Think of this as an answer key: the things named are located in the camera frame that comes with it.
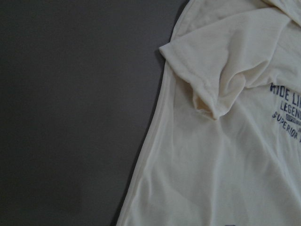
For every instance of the cream long sleeve printed shirt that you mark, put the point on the cream long sleeve printed shirt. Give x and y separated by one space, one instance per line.
224 145

